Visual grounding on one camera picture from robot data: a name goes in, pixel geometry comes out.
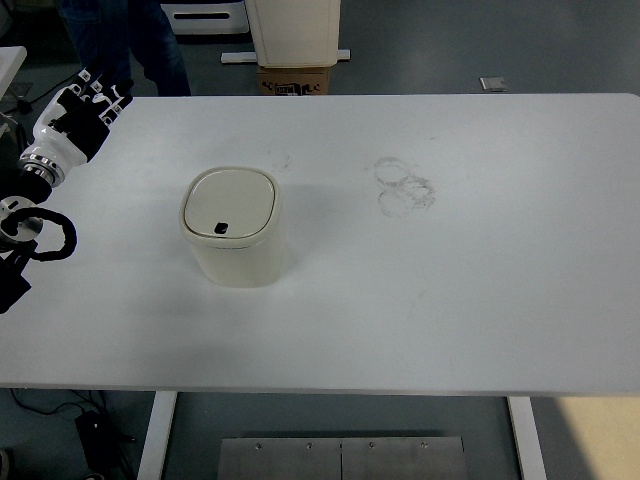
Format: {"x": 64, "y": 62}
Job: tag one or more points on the person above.
{"x": 155, "y": 55}

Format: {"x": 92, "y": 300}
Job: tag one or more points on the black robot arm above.
{"x": 30, "y": 187}

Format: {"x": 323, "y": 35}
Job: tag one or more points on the grey floor outlet plate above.
{"x": 493, "y": 83}

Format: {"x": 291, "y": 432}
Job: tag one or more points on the small cream trash bin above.
{"x": 235, "y": 252}

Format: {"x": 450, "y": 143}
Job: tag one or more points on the white appliance with dark slot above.
{"x": 210, "y": 7}

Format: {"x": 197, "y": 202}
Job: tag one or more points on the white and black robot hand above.
{"x": 70, "y": 145}

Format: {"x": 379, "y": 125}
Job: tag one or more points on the grey metal plate with screws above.
{"x": 300, "y": 460}

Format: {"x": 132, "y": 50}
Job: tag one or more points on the white table leg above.
{"x": 527, "y": 440}
{"x": 157, "y": 435}

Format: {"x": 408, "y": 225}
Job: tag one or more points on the black power adapter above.
{"x": 97, "y": 440}

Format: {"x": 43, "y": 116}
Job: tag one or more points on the cardboard box with black print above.
{"x": 292, "y": 77}

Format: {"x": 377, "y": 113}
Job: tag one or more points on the white side table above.
{"x": 10, "y": 62}

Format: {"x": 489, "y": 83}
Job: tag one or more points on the white floor base bar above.
{"x": 237, "y": 57}

